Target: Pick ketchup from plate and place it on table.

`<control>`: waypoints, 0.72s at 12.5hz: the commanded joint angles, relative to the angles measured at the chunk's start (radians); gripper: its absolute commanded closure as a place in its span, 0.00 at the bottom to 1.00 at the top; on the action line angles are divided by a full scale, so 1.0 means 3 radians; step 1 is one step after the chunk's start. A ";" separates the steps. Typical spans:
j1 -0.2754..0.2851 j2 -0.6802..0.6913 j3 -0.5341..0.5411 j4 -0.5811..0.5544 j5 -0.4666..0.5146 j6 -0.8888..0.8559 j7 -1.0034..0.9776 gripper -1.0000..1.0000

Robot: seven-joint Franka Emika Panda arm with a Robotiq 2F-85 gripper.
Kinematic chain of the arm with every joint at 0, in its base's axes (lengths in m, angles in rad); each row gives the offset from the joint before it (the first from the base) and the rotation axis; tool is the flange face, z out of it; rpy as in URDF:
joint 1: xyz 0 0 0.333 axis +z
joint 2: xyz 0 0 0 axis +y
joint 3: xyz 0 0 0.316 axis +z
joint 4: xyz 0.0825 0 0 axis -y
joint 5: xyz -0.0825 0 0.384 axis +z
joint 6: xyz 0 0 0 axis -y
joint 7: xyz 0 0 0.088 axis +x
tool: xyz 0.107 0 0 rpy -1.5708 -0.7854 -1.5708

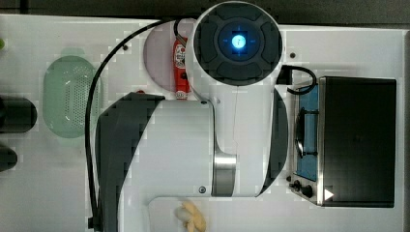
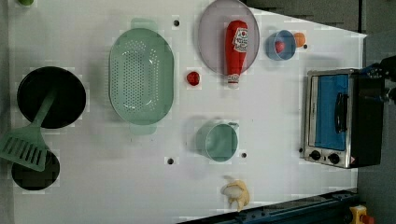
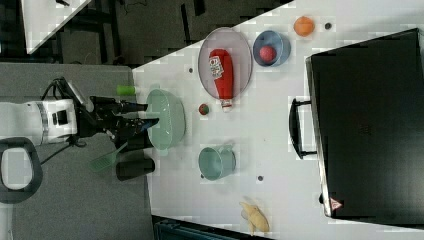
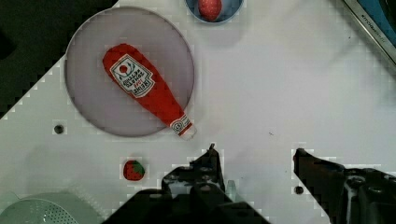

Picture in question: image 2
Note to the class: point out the peeled toy banana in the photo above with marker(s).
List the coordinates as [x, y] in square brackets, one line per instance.
[236, 191]

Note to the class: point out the orange toy fruit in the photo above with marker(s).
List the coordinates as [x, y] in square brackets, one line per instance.
[299, 39]

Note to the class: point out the red ketchup bottle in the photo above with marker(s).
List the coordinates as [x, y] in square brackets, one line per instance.
[236, 47]

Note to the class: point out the blue small bowl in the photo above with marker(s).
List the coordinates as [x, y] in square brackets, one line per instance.
[290, 46]

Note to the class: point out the green measuring cup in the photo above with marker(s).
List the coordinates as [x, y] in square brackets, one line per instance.
[217, 140]

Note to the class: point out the green oval colander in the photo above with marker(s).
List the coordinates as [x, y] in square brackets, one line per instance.
[141, 76]

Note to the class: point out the red ball in bowl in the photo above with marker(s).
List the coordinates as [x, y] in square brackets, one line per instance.
[279, 46]

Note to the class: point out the large black pan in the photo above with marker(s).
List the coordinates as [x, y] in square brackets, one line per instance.
[68, 104]

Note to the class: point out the grey round plate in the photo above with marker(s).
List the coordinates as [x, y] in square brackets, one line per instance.
[212, 32]

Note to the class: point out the green slotted spatula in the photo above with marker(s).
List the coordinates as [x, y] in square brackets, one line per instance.
[26, 146]

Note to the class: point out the green object at edge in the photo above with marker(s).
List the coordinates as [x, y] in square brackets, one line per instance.
[26, 2]

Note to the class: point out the red toy strawberry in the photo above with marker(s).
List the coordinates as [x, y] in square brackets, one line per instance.
[193, 78]

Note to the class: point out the yellow red emergency button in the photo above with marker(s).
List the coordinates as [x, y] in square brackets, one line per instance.
[360, 216]

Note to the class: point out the silver toaster oven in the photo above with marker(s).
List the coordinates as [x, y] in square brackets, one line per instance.
[343, 118]

